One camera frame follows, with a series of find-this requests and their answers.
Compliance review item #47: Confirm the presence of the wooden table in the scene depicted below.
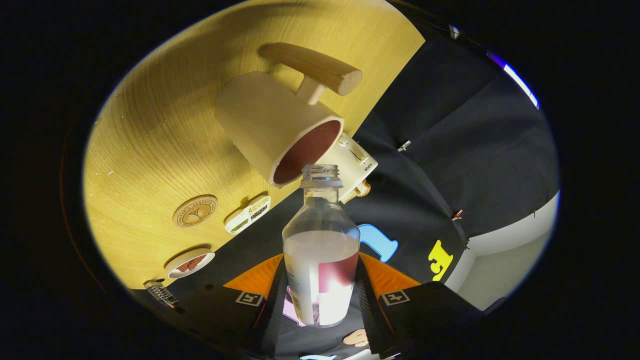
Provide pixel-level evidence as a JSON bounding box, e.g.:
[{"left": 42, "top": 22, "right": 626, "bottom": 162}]
[{"left": 82, "top": 0, "right": 426, "bottom": 291}]

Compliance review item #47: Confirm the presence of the black backdrop cloth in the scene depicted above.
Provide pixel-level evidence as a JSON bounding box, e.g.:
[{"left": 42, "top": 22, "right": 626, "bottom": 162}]
[{"left": 165, "top": 37, "right": 560, "bottom": 360}]

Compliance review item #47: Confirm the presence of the cream cup with wooden handle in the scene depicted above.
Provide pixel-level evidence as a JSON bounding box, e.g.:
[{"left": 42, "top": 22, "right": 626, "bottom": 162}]
[{"left": 215, "top": 42, "right": 363, "bottom": 189}]

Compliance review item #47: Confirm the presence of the white round plate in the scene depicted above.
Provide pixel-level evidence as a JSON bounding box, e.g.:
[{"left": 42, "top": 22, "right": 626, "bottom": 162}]
[{"left": 164, "top": 248, "right": 216, "bottom": 280}]

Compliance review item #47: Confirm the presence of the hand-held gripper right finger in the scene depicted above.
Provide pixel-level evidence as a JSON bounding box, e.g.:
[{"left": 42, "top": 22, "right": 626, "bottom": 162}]
[{"left": 355, "top": 252, "right": 488, "bottom": 358}]

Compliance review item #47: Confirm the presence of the metal wire utensil holder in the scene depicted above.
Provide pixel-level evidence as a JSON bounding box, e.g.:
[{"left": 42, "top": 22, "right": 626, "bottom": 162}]
[{"left": 144, "top": 280, "right": 178, "bottom": 307}]

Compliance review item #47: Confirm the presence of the clear plastic juice bottle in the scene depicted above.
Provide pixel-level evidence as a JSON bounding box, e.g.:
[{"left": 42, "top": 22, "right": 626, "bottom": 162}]
[{"left": 282, "top": 164, "right": 362, "bottom": 328}]

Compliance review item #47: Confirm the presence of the round wooden coaster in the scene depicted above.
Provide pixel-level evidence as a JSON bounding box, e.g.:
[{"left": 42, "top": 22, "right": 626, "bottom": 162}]
[{"left": 172, "top": 194, "right": 219, "bottom": 228}]

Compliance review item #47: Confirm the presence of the cream toaster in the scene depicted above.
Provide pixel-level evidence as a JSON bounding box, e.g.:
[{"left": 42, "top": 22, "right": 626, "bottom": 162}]
[{"left": 317, "top": 132, "right": 379, "bottom": 198}]

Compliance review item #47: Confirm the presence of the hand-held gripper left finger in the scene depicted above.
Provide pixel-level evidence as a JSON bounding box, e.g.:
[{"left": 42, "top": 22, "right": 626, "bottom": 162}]
[{"left": 175, "top": 252, "right": 288, "bottom": 360}]

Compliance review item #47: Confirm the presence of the white divided snack dish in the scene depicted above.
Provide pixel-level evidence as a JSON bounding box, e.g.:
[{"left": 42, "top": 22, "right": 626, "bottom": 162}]
[{"left": 224, "top": 195, "right": 272, "bottom": 235}]

